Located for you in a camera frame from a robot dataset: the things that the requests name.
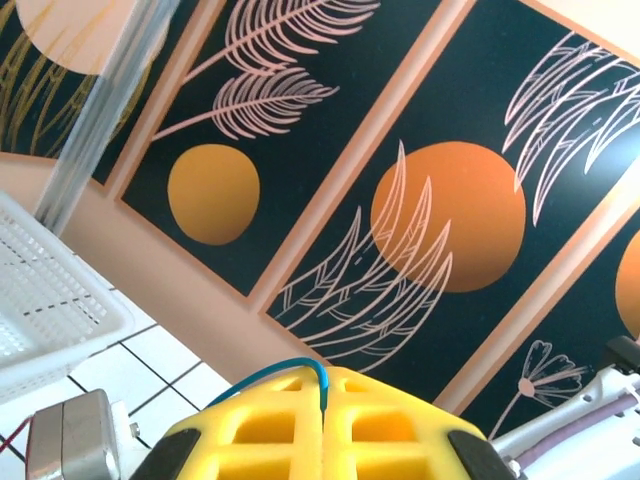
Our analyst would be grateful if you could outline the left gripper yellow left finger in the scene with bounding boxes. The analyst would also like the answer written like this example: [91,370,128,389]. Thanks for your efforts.
[129,367,327,480]

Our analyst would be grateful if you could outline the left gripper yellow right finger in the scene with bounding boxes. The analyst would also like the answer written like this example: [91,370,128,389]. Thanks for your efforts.
[323,366,524,480]

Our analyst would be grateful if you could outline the blue cable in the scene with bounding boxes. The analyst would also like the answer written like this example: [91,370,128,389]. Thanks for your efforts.
[203,357,332,414]

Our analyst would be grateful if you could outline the white plastic basket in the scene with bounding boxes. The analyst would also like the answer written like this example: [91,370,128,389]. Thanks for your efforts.
[0,189,136,401]

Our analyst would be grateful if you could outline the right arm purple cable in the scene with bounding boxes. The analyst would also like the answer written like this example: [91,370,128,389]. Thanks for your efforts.
[513,387,640,467]

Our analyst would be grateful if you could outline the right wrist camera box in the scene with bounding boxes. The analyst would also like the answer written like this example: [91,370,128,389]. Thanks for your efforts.
[24,388,124,480]

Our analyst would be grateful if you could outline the wall panel flower outline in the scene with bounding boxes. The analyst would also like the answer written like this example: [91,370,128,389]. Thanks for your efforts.
[434,189,640,441]

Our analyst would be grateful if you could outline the wall panel orange circle leaves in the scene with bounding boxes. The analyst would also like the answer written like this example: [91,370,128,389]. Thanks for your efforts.
[257,0,640,406]

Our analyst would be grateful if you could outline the wall panel palm leaves circle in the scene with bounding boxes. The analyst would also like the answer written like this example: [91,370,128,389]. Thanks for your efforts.
[113,0,451,304]

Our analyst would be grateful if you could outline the aluminium frame post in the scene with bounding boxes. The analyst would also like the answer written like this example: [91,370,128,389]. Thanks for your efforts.
[32,0,184,239]

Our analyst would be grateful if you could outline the wall panel pale circle grass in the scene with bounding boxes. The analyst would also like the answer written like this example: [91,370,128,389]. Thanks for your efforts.
[0,0,201,189]

